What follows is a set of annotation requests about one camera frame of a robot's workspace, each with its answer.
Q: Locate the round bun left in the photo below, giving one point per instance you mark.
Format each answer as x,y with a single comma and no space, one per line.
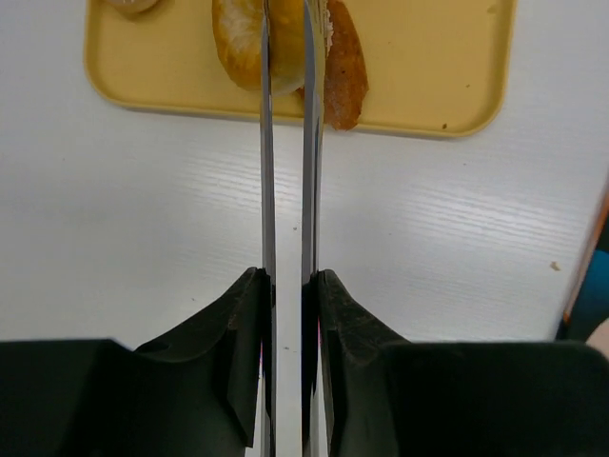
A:
131,9

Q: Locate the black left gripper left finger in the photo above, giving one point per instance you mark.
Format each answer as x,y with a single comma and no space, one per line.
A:
191,391

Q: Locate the metal tongs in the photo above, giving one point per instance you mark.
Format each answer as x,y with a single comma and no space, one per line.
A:
315,44

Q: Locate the glazed donut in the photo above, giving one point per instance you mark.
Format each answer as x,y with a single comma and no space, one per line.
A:
237,29

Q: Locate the yellow tray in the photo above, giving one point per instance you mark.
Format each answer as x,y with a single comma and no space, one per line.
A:
435,68

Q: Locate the blue patterned placemat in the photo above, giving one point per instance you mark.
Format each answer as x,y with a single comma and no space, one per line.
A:
585,317

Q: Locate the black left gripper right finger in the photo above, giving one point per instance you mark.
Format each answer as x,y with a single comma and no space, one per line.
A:
386,396

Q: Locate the small croissant piece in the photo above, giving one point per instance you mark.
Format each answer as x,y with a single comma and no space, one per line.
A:
345,77

